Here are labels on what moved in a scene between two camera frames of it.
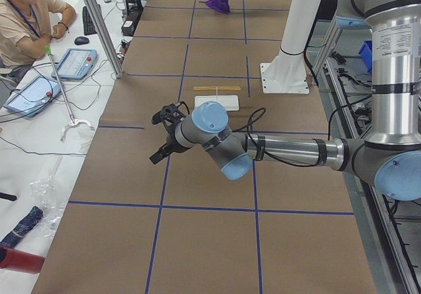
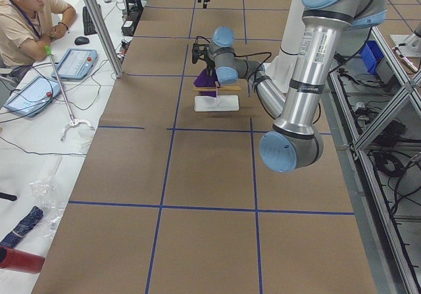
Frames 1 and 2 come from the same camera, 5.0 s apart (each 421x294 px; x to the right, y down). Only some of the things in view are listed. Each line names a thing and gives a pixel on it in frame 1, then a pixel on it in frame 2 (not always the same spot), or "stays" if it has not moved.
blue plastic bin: x=366 y=52 stays
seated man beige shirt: x=27 y=24 stays
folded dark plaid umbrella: x=34 y=216 stays
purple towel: x=220 y=3 to x=204 y=80
